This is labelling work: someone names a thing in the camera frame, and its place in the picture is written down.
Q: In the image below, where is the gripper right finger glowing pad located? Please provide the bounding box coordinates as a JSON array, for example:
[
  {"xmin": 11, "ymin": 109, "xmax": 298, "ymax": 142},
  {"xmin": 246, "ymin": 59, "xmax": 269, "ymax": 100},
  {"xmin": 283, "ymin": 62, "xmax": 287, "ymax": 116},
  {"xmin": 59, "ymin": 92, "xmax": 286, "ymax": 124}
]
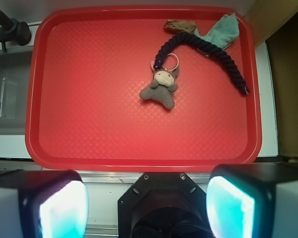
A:
[{"xmin": 206, "ymin": 163, "xmax": 298, "ymax": 238}]

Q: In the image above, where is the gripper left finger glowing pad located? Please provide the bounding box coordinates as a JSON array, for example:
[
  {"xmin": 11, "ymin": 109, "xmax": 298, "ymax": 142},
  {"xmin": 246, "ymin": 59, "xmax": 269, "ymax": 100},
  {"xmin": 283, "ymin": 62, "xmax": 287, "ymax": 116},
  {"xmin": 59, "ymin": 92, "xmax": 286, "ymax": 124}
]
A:
[{"xmin": 0, "ymin": 170, "xmax": 89, "ymax": 238}]

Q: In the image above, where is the light blue knitted cloth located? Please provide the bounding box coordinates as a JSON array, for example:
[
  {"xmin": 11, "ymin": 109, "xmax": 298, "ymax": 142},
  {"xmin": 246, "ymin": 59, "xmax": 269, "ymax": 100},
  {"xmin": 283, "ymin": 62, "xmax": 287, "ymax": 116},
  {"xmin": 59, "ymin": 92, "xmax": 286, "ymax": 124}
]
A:
[{"xmin": 194, "ymin": 13, "xmax": 240, "ymax": 50}]

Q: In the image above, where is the stainless steel sink basin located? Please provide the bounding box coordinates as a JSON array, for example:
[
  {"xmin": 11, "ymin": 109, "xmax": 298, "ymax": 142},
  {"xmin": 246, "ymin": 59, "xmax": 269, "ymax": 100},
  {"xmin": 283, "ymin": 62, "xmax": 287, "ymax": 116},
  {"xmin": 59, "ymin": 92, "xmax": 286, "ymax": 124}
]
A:
[{"xmin": 0, "ymin": 46, "xmax": 33, "ymax": 135}]

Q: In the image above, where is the red plastic tray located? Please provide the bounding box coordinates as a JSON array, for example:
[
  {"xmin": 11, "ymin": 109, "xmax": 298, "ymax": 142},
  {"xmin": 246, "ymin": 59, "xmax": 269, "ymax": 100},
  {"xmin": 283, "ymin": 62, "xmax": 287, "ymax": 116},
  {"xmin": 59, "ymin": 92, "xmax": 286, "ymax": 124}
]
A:
[{"xmin": 25, "ymin": 6, "xmax": 262, "ymax": 172}]

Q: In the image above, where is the black sink faucet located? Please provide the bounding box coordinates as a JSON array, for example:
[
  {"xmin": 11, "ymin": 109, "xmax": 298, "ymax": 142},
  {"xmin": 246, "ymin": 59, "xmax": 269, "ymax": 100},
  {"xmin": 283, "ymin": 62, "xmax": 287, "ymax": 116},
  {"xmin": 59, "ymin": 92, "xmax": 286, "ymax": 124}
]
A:
[{"xmin": 0, "ymin": 10, "xmax": 32, "ymax": 53}]

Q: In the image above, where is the brown wooden cabinet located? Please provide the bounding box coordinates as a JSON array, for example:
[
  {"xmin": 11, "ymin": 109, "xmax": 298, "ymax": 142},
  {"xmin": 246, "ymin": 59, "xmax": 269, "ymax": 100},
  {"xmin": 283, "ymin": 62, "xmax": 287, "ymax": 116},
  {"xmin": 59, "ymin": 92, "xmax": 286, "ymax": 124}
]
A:
[{"xmin": 244, "ymin": 0, "xmax": 298, "ymax": 160}]

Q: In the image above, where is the grey plush animal keychain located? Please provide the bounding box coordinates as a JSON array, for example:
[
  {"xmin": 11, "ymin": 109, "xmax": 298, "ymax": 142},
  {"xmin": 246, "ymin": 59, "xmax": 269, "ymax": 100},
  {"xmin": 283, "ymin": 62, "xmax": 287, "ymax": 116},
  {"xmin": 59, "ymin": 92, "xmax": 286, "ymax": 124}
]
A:
[{"xmin": 140, "ymin": 53, "xmax": 180, "ymax": 110}]

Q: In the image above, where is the dark navy twisted rope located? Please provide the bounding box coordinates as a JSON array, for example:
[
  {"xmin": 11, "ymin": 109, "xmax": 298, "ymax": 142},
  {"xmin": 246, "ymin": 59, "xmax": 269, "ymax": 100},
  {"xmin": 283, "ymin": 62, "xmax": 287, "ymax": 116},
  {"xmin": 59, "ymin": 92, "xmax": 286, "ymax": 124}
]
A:
[{"xmin": 153, "ymin": 33, "xmax": 251, "ymax": 95}]

